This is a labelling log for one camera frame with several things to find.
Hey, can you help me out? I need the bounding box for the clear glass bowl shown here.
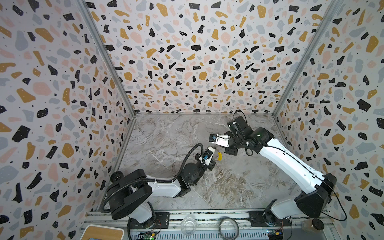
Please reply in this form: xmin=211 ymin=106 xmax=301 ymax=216
xmin=181 ymin=216 xmax=197 ymax=236

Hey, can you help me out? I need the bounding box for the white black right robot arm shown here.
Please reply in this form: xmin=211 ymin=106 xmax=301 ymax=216
xmin=216 ymin=116 xmax=337 ymax=225

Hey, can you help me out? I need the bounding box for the grey ring coil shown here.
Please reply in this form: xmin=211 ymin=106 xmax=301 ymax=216
xmin=218 ymin=217 xmax=240 ymax=240

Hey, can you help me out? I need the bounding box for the black corrugated cable conduit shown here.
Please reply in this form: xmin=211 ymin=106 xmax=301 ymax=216
xmin=98 ymin=142 xmax=205 ymax=214

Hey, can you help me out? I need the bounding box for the black round knob bottle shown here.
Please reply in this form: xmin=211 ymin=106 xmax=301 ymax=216
xmin=110 ymin=171 xmax=124 ymax=183

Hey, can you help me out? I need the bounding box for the aluminium corner post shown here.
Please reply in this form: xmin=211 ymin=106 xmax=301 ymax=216
xmin=273 ymin=0 xmax=344 ymax=120
xmin=76 ymin=0 xmax=136 ymax=118

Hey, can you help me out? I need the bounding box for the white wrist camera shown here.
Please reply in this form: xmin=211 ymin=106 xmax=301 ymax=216
xmin=209 ymin=134 xmax=230 ymax=148
xmin=200 ymin=147 xmax=216 ymax=167

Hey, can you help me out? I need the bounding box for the wooden tray white rim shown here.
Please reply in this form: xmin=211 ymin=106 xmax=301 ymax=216
xmin=80 ymin=225 xmax=125 ymax=240

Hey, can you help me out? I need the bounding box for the aluminium corner post left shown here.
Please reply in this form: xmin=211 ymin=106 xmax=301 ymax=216
xmin=76 ymin=0 xmax=136 ymax=118

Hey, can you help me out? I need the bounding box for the jar with black lid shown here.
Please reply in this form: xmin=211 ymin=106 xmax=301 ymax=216
xmin=302 ymin=219 xmax=325 ymax=233

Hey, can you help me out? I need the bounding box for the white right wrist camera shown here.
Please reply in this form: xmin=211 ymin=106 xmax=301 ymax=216
xmin=209 ymin=134 xmax=230 ymax=148

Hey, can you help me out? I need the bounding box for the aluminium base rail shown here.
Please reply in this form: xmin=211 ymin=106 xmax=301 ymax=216
xmin=80 ymin=209 xmax=337 ymax=235

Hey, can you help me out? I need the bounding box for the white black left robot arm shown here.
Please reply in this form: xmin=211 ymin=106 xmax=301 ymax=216
xmin=107 ymin=147 xmax=216 ymax=224

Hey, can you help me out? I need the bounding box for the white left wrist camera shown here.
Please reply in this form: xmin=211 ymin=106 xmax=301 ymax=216
xmin=200 ymin=147 xmax=216 ymax=167

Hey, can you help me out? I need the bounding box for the aluminium corner post right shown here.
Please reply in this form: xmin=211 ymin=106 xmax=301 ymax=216
xmin=273 ymin=0 xmax=344 ymax=120

